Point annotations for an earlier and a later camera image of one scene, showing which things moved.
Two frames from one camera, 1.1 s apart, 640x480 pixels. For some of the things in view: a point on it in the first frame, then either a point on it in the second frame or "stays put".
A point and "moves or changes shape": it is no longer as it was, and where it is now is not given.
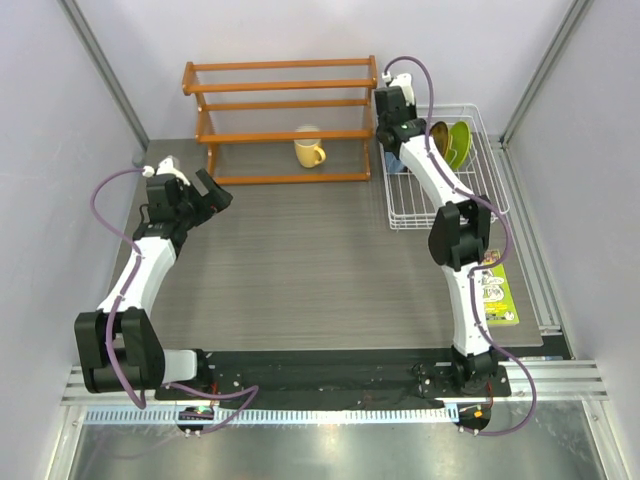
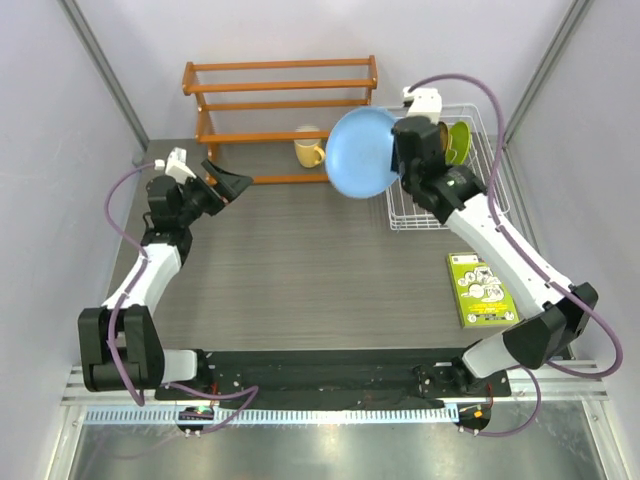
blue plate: [392, 164] moves or changes shape
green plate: [459, 141] stays put
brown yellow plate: [440, 133] stays put
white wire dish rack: [411, 205] stays put
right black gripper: [410, 110] to [394, 166]
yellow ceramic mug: [308, 152] stays put
